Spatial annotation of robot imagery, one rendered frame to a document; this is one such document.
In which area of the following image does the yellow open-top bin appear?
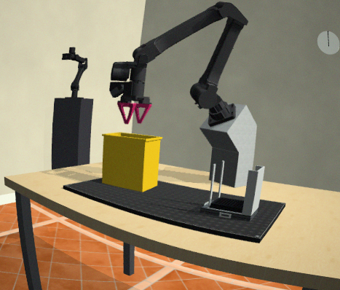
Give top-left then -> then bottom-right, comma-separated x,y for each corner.
102,133 -> 162,192

